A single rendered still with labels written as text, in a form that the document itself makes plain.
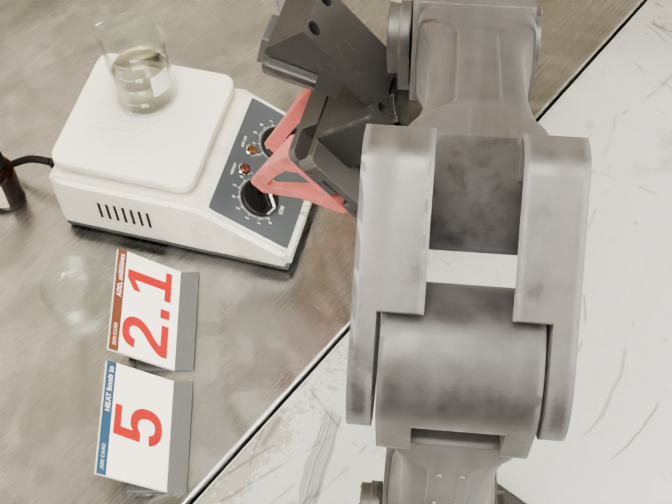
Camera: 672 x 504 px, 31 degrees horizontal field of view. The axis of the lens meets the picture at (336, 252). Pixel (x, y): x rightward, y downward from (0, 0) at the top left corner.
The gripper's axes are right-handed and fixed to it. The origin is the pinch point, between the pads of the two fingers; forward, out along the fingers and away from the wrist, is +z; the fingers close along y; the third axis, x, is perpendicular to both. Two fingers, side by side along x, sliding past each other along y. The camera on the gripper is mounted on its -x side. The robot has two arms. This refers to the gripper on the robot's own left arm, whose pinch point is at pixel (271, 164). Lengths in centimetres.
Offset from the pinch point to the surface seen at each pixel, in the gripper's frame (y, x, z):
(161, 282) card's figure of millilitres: 5.2, 3.4, 14.1
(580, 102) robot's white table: -23.0, 23.8, -7.2
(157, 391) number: 14.4, 5.5, 12.0
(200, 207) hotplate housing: 0.7, 1.1, 8.9
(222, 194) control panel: -1.2, 2.2, 8.4
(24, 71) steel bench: -14.2, -8.9, 31.0
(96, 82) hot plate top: -7.8, -8.1, 16.5
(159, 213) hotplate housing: 1.2, -0.1, 12.5
